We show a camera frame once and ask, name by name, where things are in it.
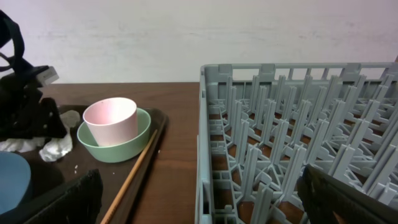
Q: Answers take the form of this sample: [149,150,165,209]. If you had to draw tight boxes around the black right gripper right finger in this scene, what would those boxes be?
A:
[297,164,397,224]

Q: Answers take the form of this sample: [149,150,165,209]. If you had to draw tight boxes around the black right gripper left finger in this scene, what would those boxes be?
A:
[23,169,103,224]

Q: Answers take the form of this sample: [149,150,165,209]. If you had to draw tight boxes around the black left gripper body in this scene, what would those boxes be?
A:
[1,74,67,140]

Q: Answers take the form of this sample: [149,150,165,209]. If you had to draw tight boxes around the white tissue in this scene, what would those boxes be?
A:
[1,110,80,162]

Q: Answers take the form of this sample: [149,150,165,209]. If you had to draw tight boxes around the pink cup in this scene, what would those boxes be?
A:
[83,97,138,147]

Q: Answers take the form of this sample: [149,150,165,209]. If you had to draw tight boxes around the grey dishwasher rack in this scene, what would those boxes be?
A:
[195,62,397,223]

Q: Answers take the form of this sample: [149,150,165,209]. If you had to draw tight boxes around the brown serving tray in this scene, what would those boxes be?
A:
[0,104,170,224]

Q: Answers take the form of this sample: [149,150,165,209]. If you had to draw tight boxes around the dark blue plate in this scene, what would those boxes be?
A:
[0,152,32,214]

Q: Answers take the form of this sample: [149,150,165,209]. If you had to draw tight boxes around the green bowl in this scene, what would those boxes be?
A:
[76,108,152,163]

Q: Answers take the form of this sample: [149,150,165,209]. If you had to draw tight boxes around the wooden chopstick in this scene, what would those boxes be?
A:
[101,129,158,224]

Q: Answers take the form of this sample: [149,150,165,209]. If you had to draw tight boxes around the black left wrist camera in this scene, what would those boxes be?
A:
[29,65,59,88]

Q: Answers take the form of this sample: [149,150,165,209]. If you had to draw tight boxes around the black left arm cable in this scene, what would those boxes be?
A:
[0,9,26,74]

